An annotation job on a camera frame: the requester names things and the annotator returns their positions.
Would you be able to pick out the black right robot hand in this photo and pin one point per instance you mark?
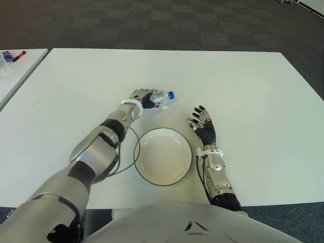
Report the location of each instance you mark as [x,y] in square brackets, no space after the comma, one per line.
[208,132]

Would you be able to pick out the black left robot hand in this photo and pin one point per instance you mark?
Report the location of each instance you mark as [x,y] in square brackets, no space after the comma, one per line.
[146,101]

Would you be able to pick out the clear water bottle blue cap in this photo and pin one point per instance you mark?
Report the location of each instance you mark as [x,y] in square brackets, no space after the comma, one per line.
[162,97]

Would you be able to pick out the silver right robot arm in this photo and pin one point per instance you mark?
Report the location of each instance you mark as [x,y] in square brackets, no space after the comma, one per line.
[217,177]

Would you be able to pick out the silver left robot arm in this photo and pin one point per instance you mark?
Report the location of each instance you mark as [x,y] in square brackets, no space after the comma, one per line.
[96,152]

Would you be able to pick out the white plate black rim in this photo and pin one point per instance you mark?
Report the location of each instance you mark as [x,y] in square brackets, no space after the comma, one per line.
[163,157]

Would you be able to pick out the grey robot torso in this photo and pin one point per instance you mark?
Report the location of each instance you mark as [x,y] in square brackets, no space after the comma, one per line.
[177,225]

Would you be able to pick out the white side table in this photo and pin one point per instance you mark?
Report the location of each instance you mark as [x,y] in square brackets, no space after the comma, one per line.
[17,76]

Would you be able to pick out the red marker pen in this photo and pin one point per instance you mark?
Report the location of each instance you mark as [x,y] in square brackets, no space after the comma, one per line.
[19,56]

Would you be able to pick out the clear plastic bag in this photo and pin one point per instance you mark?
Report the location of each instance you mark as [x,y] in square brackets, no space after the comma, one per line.
[5,71]

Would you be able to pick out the blue white small packet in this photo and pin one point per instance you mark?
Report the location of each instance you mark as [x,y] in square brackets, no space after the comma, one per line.
[7,56]

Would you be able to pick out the grey chair legs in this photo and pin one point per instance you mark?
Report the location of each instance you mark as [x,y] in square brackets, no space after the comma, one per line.
[286,1]

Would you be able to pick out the white table corner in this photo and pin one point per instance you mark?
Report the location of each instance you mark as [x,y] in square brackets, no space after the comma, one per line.
[312,7]

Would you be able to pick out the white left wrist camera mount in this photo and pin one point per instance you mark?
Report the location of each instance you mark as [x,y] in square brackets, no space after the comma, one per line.
[131,101]

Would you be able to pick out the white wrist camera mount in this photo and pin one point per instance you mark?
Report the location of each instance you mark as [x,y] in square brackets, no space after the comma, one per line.
[131,101]
[211,152]

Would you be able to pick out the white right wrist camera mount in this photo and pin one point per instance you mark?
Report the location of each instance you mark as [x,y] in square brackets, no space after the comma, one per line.
[211,152]

